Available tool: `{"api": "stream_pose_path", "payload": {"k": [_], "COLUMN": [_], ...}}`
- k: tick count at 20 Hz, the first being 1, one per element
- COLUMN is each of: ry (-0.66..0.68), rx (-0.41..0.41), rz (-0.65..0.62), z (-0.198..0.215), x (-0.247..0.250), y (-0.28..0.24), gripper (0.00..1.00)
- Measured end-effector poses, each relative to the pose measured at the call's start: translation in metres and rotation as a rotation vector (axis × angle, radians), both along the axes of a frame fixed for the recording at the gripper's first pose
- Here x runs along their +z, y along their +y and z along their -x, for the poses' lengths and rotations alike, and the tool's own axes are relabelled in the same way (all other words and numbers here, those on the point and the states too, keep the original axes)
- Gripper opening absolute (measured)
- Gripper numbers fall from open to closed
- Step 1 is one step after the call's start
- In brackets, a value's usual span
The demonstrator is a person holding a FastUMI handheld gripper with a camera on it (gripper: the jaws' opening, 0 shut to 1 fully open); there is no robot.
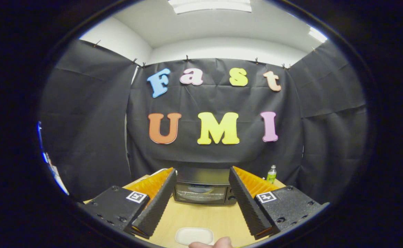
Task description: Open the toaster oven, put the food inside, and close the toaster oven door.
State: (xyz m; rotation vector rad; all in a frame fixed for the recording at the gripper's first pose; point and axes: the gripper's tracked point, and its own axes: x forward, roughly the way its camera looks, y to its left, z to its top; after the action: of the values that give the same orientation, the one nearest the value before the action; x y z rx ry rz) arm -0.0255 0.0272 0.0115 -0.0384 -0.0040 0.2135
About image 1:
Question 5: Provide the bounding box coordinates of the green label drink bottle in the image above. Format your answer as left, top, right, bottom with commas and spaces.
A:
266, 165, 277, 184

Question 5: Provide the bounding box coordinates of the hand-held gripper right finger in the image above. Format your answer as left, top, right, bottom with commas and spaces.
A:
229, 166, 329, 240

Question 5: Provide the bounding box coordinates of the small ceiling light panel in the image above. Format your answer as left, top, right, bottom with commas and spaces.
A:
308, 27, 328, 43

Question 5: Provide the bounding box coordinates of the large ceiling light panel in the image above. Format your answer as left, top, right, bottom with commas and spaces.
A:
168, 0, 252, 14

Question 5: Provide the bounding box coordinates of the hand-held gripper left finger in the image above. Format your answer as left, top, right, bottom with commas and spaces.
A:
82, 167, 178, 239

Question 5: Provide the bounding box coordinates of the white oval plate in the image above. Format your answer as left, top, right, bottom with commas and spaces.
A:
175, 227, 214, 246

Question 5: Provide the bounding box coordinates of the black toaster oven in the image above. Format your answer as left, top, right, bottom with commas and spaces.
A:
173, 168, 238, 206

